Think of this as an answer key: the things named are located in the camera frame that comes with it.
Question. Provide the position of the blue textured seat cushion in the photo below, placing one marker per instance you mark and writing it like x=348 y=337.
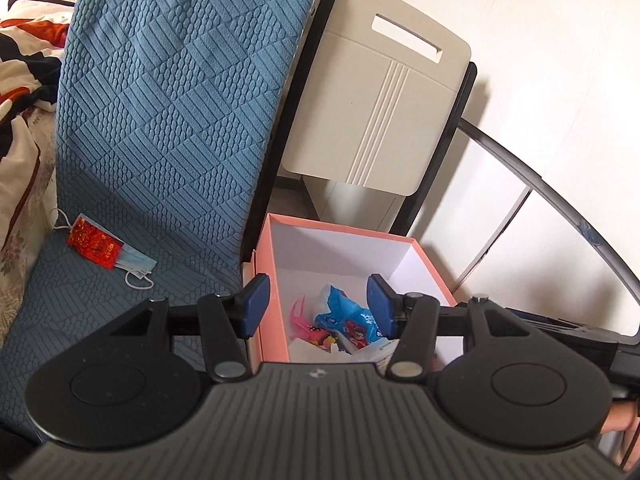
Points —
x=165 y=109

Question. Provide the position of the blue face mask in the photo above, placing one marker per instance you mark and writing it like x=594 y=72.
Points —
x=137 y=266

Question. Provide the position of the pink feather toy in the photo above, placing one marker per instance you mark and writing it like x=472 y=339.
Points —
x=302 y=320

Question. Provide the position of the red tea packet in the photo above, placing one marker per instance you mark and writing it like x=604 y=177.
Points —
x=94 y=244

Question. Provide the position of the pink cardboard box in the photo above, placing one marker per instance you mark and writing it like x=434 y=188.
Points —
x=302 y=256

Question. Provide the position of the floral lace bed cover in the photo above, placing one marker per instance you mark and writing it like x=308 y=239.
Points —
x=28 y=201

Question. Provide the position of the blue snack wrapper bag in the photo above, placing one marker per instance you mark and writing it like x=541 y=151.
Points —
x=354 y=325

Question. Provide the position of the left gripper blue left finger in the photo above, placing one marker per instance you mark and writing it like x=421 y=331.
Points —
x=249 y=306

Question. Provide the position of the white paper towel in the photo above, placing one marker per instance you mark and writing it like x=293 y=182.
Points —
x=378 y=353

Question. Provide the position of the red black cream blanket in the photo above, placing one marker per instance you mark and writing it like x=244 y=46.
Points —
x=31 y=61

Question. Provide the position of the person's right hand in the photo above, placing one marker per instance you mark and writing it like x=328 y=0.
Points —
x=624 y=417

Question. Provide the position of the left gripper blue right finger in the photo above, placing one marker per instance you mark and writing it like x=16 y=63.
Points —
x=386 y=306

